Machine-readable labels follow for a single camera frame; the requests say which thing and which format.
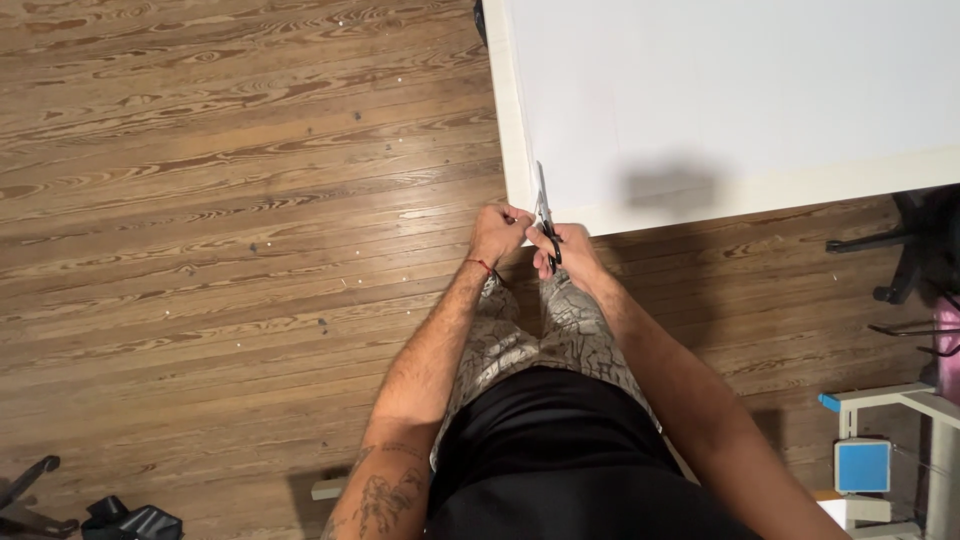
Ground person's right hand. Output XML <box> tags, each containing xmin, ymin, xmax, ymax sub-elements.
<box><xmin>525</xmin><ymin>222</ymin><xmax>606</xmax><ymax>291</ymax></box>

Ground person's left hand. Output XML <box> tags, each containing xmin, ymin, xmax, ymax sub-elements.
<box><xmin>468</xmin><ymin>202</ymin><xmax>537</xmax><ymax>270</ymax></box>

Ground black-handled scissors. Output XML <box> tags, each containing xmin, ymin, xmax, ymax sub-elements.
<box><xmin>534</xmin><ymin>160</ymin><xmax>564</xmax><ymax>276</ymax></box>

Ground large white paper sheet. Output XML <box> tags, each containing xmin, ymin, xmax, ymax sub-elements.
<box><xmin>504</xmin><ymin>0</ymin><xmax>960</xmax><ymax>220</ymax></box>

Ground grey patterned trousers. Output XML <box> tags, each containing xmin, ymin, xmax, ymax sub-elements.
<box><xmin>430</xmin><ymin>270</ymin><xmax>663</xmax><ymax>472</ymax></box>

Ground black shirt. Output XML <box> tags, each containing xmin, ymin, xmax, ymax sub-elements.
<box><xmin>424</xmin><ymin>365</ymin><xmax>765</xmax><ymax>540</ymax></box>

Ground black office chair base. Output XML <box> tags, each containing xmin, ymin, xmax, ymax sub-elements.
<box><xmin>825</xmin><ymin>183</ymin><xmax>960</xmax><ymax>306</ymax></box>

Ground blue square box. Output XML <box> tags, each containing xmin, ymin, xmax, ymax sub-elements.
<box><xmin>834</xmin><ymin>438</ymin><xmax>893</xmax><ymax>495</ymax></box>

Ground pink cloth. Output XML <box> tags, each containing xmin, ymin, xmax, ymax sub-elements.
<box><xmin>933</xmin><ymin>295</ymin><xmax>960</xmax><ymax>408</ymax></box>

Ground black bag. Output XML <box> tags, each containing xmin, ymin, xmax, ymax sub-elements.
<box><xmin>80</xmin><ymin>494</ymin><xmax>186</xmax><ymax>540</ymax></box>

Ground black chair leg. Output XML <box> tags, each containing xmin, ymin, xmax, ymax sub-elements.
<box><xmin>0</xmin><ymin>454</ymin><xmax>81</xmax><ymax>540</ymax></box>

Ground black wire hanger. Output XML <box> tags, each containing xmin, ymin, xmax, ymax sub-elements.
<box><xmin>867</xmin><ymin>318</ymin><xmax>960</xmax><ymax>358</ymax></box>

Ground white frame with blue cap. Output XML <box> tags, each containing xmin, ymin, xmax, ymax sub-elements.
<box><xmin>817</xmin><ymin>381</ymin><xmax>960</xmax><ymax>540</ymax></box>

